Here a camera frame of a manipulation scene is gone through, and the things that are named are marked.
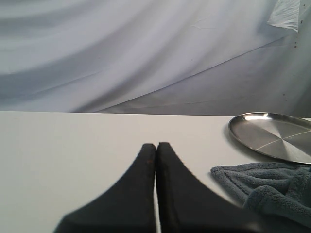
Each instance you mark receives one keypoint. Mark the round steel plate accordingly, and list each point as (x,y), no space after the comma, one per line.
(279,136)

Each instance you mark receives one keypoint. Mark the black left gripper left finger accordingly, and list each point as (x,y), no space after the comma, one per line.
(126,207)

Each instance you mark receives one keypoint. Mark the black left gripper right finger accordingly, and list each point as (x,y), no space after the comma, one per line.
(187,206)

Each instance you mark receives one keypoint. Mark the grey fleece towel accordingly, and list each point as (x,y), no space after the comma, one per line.
(279,192)

